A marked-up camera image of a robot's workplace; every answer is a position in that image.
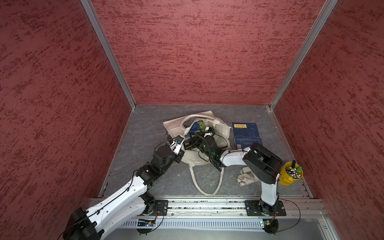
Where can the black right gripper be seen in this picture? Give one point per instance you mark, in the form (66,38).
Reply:
(197,139)

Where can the beige canvas tote bag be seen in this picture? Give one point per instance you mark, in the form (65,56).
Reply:
(192,156)

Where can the navy blue book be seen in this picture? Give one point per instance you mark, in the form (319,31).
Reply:
(242,142)
(245,129)
(196,127)

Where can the navy blue book top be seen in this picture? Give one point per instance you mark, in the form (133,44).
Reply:
(245,129)

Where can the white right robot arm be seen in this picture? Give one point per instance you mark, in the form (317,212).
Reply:
(265,165)

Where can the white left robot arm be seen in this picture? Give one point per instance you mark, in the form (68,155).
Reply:
(97,222)

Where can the Animal Farm book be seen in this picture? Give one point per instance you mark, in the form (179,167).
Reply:
(206,126)

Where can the crumpled white cloth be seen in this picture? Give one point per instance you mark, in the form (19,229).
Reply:
(247,177)

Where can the left circuit board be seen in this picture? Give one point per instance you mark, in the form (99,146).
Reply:
(143,223)

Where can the circuit board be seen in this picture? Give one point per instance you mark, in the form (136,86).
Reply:
(271,226)
(143,223)

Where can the yellow pen cup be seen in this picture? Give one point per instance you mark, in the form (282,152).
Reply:
(290,173)

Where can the right circuit board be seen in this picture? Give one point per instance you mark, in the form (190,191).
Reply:
(271,226)

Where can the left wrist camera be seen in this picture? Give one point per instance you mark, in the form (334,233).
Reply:
(179,140)

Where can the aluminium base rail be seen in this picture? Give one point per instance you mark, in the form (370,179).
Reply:
(231,214)

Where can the left aluminium corner post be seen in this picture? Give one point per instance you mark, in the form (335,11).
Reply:
(97,26)

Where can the aluminium corner post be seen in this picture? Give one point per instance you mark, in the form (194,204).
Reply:
(97,26)
(317,26)

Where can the right aluminium corner post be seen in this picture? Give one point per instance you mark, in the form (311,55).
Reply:
(317,26)

